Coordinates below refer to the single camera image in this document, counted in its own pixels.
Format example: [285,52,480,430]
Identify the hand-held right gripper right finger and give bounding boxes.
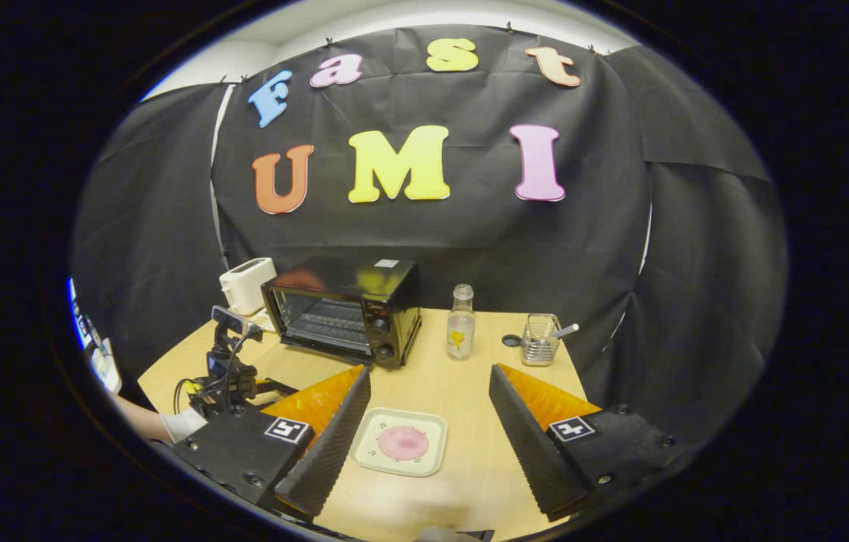
[489,364,689,522]

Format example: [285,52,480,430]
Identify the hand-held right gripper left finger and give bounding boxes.
[169,364,372,522]

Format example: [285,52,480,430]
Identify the white square plate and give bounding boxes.
[350,407,448,478]

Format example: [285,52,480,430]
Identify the pink round food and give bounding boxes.
[377,425,430,461]

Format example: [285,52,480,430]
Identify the black electric oven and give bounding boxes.
[261,258,423,370]

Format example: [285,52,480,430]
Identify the white toaster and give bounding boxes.
[219,257,278,316]

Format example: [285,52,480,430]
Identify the clear glass bottle yellow label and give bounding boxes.
[446,284,476,361]

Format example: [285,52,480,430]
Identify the black backdrop cloth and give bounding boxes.
[69,23,788,452]

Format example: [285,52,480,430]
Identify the wire mesh cup holder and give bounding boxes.
[521,313,562,367]

